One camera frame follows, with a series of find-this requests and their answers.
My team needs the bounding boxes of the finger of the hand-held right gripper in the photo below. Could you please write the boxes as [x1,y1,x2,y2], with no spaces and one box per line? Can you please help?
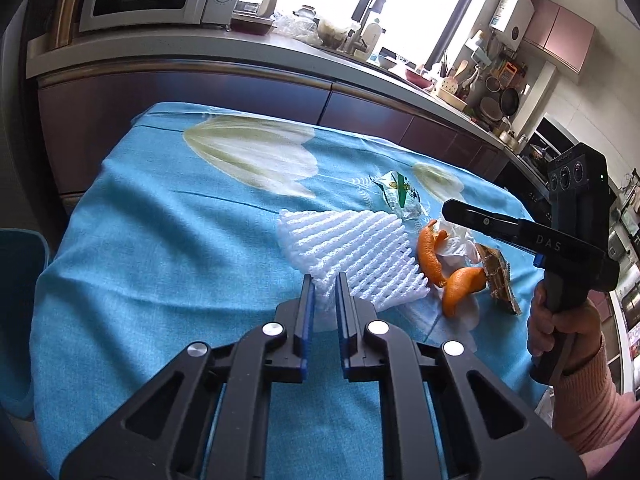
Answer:
[442,198,528,247]

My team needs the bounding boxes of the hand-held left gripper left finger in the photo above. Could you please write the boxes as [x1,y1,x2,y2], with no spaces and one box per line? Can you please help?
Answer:
[60,274,317,480]

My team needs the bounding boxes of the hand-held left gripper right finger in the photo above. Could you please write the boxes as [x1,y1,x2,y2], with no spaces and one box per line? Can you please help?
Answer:
[335,272,587,480]

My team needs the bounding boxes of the white tissue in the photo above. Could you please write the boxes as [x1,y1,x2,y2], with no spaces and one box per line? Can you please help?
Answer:
[437,225,484,266]

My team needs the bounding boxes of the long orange peel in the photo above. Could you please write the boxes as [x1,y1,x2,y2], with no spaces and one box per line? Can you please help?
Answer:
[417,219,450,289]

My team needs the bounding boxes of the white foam fruit net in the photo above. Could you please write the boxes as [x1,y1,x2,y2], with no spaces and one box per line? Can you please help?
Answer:
[300,208,431,312]
[276,208,353,286]

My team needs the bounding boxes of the blue trash bin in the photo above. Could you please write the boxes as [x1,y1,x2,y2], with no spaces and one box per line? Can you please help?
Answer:
[0,228,51,421]

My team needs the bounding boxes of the person's right forearm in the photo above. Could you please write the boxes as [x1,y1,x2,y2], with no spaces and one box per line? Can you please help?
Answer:
[550,335,640,463]

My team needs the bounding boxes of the person's right hand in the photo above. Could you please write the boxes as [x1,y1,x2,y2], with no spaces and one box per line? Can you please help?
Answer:
[526,280,604,362]

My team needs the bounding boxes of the small gold snack wrapper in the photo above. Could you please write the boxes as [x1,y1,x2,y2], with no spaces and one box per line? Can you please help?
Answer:
[474,242,524,317]

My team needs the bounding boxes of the curled orange peel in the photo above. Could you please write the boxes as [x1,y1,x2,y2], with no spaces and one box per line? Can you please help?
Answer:
[441,266,487,318]

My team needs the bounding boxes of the small green foil wrapper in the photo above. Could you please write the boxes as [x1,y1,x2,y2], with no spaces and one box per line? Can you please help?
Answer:
[369,170,426,221]

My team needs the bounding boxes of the black frying pan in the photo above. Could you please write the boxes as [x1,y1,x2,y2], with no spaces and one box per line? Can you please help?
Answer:
[500,87,521,119]

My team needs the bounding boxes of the blue floral tablecloth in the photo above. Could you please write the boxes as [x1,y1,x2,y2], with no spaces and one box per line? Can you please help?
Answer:
[30,101,551,480]

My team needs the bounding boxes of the white water heater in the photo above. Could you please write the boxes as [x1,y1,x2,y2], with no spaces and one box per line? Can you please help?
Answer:
[489,0,535,52]

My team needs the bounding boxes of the white soap bottle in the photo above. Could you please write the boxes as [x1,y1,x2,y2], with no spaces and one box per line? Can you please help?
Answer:
[362,20,385,59]

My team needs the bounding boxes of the kitchen window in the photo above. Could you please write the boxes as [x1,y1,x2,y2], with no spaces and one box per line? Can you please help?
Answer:
[240,0,506,69]

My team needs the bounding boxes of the steel kitchen faucet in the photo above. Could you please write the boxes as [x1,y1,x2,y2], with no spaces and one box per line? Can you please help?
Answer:
[340,0,396,57]

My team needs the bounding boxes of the brown base cabinets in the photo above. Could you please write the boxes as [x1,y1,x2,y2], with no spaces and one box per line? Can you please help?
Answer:
[37,57,511,197]

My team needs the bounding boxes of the clear plastic bags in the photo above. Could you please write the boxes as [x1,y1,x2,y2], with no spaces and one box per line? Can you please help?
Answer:
[275,7,321,44]

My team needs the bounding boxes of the dark lidded bowl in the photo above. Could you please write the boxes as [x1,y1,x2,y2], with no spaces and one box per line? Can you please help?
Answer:
[231,14,276,36]

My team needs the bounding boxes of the bronze travel tumbler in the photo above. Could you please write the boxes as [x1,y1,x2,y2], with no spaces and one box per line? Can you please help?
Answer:
[47,0,94,52]

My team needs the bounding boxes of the pink wall cabinet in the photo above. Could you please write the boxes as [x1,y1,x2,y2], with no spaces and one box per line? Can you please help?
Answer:
[522,0,596,74]

